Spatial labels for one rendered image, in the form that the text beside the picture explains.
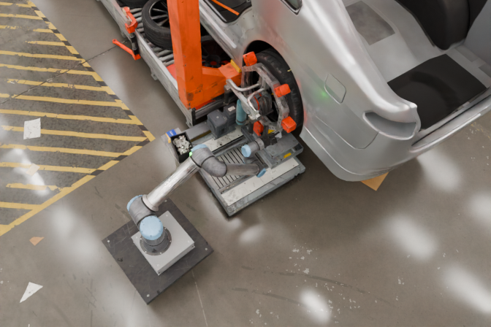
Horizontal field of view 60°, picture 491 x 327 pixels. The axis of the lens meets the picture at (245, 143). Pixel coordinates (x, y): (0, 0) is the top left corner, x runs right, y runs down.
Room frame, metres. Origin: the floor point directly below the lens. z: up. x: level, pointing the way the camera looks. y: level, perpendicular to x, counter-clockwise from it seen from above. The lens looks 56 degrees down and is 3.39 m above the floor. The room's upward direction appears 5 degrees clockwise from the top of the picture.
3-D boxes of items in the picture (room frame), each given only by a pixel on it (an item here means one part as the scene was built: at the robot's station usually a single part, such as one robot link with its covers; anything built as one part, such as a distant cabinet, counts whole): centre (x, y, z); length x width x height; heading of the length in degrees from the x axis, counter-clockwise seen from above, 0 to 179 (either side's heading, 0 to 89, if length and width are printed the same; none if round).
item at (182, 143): (1.83, 0.50, 0.51); 0.20 x 0.14 x 0.13; 29
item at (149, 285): (1.07, 0.59, 0.15); 0.60 x 0.60 x 0.30; 46
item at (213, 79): (2.52, 0.24, 0.69); 0.52 x 0.17 x 0.35; 129
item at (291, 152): (2.25, -0.24, 0.13); 0.50 x 0.36 x 0.10; 39
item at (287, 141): (2.25, -0.24, 0.32); 0.40 x 0.30 x 0.28; 39
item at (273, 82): (2.14, -0.11, 0.85); 0.54 x 0.07 x 0.54; 39
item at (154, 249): (1.07, 0.59, 0.45); 0.19 x 0.19 x 0.10
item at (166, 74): (3.31, 1.26, 0.28); 2.47 x 0.09 x 0.22; 39
